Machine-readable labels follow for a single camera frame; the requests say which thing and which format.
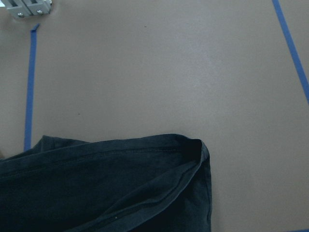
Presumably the black graphic t-shirt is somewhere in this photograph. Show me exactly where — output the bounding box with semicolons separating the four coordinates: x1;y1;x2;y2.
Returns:
0;134;212;232

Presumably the grey aluminium frame post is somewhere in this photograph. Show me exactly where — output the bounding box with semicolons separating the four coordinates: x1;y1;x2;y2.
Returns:
1;0;53;18

